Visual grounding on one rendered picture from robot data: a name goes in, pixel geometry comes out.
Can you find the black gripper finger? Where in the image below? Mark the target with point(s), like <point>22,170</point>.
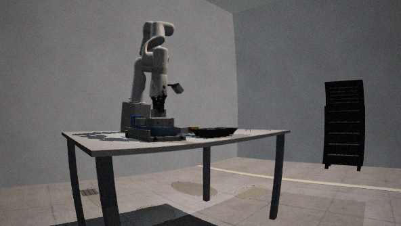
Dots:
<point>155,102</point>
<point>162,100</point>

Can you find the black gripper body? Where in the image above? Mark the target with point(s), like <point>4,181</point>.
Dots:
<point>156,84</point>

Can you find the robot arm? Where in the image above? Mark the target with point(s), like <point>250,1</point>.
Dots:
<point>156,60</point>

